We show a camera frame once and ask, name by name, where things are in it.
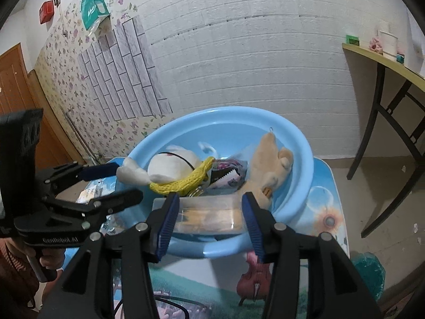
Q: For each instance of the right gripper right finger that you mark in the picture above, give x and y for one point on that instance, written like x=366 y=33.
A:
x=260 y=226

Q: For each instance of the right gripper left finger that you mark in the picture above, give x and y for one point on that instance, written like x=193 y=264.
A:
x=161 y=224

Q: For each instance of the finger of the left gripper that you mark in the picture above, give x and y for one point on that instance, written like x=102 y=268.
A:
x=89 y=172
x=99 y=206

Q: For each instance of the cotton swab bag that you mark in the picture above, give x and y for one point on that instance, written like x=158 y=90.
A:
x=210 y=216

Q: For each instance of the person left hand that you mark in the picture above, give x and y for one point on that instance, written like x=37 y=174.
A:
x=49 y=259

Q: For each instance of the yellow knitted scarf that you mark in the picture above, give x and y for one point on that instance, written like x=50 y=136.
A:
x=186 y=185

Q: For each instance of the patterned snack packet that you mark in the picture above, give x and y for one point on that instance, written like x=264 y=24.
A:
x=226 y=175

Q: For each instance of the beige plush toy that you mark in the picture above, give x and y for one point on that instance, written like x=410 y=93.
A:
x=268 y=170

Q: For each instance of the white plush toy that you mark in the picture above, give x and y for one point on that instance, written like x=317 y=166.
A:
x=174 y=164

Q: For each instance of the wooden door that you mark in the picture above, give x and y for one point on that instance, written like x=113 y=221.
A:
x=21 y=90

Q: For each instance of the green hanging bag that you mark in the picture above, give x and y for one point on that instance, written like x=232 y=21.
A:
x=93 y=12

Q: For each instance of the side table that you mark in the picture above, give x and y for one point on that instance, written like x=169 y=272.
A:
x=409 y=140

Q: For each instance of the green small box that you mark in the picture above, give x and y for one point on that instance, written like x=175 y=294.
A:
x=352 y=40

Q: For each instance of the pink cloth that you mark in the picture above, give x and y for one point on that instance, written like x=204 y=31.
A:
x=375 y=45

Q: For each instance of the white paper cup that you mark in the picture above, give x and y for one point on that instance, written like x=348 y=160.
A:
x=389 y=44

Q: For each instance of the red wall box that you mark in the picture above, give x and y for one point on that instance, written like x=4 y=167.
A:
x=46 y=11

